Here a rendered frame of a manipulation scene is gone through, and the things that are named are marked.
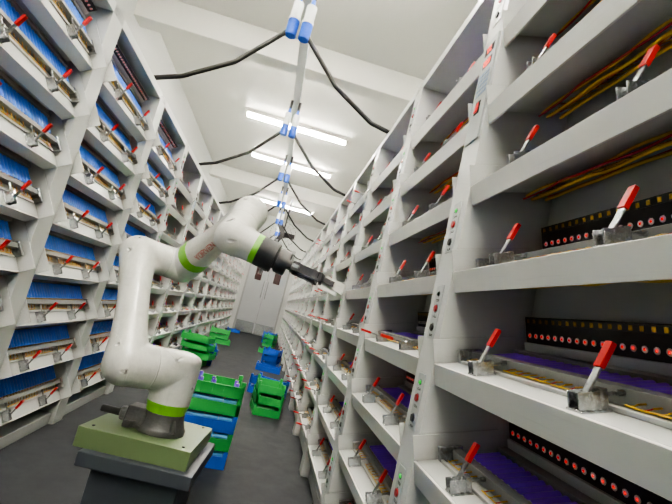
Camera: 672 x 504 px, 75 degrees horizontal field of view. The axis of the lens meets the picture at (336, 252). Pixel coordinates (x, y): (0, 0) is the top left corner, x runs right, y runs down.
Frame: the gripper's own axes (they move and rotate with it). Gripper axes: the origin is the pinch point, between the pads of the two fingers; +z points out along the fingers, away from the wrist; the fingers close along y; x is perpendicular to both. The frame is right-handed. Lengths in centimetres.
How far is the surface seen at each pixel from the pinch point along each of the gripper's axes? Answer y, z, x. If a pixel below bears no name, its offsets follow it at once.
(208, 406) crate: -85, -20, -67
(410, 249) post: -30.3, 22.4, 29.3
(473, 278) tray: 49, 17, 9
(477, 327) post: 39.7, 26.4, 2.5
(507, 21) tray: 40, 4, 72
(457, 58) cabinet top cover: -7, 4, 93
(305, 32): -88, -65, 124
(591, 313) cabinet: 58, 37, 11
